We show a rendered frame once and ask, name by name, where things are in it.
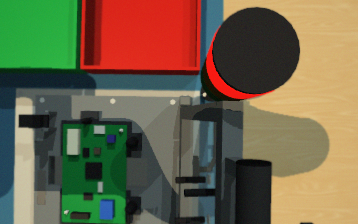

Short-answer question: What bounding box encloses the red bin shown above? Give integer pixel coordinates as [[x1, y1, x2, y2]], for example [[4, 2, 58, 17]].
[[80, 0, 201, 75]]

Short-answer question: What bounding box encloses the green circuit board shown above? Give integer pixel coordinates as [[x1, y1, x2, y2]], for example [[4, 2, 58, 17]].
[[62, 124, 127, 224]]

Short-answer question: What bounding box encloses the green bin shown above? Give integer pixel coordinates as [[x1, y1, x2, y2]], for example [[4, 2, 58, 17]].
[[0, 0, 87, 74]]

